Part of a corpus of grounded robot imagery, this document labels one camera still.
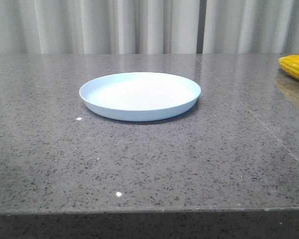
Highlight light blue round plate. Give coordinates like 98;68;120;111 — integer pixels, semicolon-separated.
79;72;201;121

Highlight yellow corn cob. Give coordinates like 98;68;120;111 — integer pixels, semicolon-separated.
279;55;299;80

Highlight white pleated curtain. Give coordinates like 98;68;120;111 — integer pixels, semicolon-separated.
0;0;299;54

